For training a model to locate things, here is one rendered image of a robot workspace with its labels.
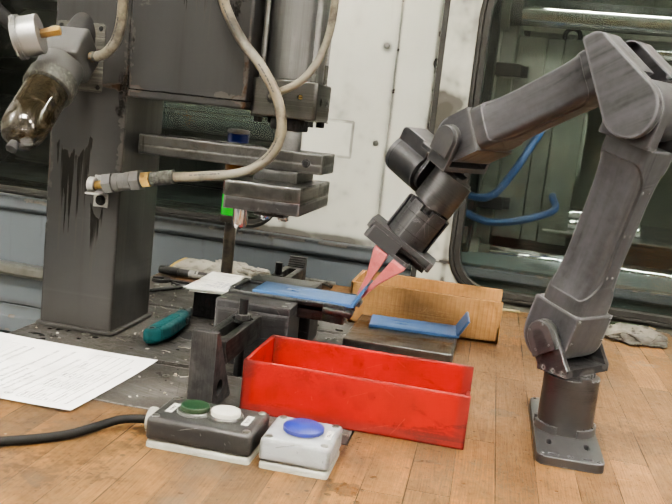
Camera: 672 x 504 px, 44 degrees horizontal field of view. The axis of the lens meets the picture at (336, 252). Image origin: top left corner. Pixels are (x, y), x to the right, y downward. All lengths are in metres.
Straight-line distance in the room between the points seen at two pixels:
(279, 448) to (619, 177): 0.45
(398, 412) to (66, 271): 0.54
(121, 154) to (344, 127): 0.71
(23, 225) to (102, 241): 0.91
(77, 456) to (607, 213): 0.59
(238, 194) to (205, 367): 0.25
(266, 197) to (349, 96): 0.75
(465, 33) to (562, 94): 0.73
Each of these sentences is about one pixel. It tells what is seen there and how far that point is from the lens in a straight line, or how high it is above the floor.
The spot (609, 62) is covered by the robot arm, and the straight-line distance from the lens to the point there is 0.92.
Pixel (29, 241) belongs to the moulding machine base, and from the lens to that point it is 2.07.
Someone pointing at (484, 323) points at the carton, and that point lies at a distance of 1.37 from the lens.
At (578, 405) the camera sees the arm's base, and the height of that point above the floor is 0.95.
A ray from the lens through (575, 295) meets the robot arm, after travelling 0.94.
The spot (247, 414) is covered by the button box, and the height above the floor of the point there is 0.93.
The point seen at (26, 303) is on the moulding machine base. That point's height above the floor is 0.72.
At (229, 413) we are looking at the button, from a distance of 0.83.
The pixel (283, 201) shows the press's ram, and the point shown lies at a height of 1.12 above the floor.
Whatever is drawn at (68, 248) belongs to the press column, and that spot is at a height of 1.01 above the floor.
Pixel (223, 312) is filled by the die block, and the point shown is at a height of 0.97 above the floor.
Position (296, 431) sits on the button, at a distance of 0.80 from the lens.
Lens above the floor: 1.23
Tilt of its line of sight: 9 degrees down
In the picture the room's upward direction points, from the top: 6 degrees clockwise
